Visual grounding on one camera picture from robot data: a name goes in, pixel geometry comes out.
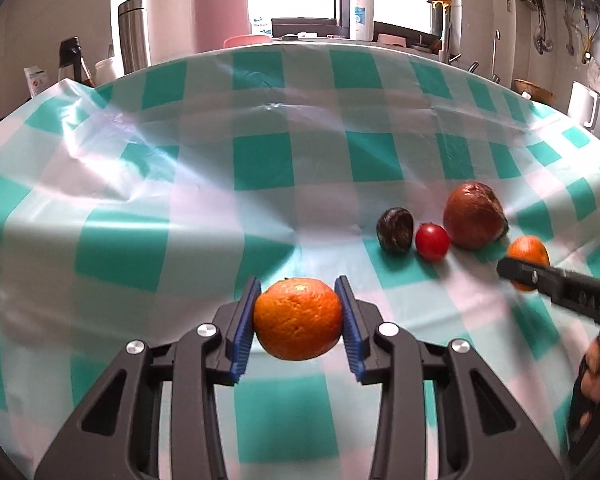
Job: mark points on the pale pink bowl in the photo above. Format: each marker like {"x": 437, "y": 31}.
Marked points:
{"x": 392, "y": 40}

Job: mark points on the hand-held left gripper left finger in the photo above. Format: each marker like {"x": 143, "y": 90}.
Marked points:
{"x": 244, "y": 332}

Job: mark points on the white lotion bottle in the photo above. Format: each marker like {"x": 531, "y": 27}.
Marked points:
{"x": 362, "y": 12}

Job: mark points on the pink thermos jug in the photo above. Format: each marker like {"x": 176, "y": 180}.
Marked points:
{"x": 220, "y": 5}

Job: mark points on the small orange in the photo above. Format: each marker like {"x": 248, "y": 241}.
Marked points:
{"x": 529, "y": 250}

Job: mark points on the white red packet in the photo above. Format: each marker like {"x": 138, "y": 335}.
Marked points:
{"x": 35, "y": 80}

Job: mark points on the dark water chestnut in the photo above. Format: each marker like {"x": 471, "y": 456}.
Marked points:
{"x": 395, "y": 231}

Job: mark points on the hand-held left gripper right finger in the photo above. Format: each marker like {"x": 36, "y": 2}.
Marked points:
{"x": 349, "y": 332}

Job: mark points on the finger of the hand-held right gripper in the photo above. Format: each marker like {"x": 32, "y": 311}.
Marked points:
{"x": 560, "y": 285}

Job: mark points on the white jar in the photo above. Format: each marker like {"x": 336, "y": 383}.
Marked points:
{"x": 110, "y": 67}

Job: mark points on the green checked plastic tablecloth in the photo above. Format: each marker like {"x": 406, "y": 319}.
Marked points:
{"x": 260, "y": 160}

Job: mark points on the large orange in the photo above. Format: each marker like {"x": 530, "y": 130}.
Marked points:
{"x": 297, "y": 317}

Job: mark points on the blue white packet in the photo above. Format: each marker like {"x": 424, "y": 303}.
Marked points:
{"x": 261, "y": 25}

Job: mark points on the dark rectangular tray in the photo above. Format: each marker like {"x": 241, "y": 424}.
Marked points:
{"x": 305, "y": 26}

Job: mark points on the wicker basket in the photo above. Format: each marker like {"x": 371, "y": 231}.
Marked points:
{"x": 535, "y": 91}

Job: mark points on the small red tomato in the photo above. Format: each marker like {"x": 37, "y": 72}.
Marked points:
{"x": 432, "y": 242}

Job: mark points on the person's right hand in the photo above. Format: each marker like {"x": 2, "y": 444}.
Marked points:
{"x": 592, "y": 377}

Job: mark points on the wrinkled dark red apple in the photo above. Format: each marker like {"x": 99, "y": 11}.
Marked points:
{"x": 475, "y": 215}

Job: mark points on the steel thermos flask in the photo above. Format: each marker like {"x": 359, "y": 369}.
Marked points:
{"x": 132, "y": 35}

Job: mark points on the white pitcher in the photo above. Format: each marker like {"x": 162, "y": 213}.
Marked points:
{"x": 582, "y": 105}

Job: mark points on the hanging metal ladle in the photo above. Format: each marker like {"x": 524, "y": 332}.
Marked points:
{"x": 542, "y": 27}

